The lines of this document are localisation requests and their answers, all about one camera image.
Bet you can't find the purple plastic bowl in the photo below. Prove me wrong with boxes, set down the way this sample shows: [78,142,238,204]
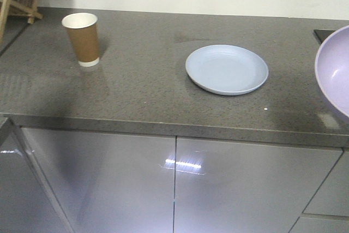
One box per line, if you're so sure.
[315,26,348,121]

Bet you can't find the blue plastic plate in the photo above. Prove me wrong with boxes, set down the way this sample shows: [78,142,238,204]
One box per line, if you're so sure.
[185,45,269,96]

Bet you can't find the brown paper cup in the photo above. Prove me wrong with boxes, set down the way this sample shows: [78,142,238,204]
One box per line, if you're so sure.
[62,13,100,67]

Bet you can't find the grey right cabinet door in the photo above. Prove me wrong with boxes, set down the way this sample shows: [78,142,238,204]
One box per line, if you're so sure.
[174,138,341,232]

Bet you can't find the grey left cabinet door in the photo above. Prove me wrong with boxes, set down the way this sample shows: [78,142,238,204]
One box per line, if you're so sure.
[22,128,175,232]

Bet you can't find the black induction cooktop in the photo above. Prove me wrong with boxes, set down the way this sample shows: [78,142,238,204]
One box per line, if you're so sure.
[313,29,335,45]

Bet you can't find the grey corner cabinet door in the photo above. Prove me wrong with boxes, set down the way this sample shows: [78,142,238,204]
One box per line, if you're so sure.
[1,132,74,232]

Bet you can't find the wooden folding rack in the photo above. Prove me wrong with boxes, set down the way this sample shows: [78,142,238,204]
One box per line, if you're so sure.
[1,0,43,43]

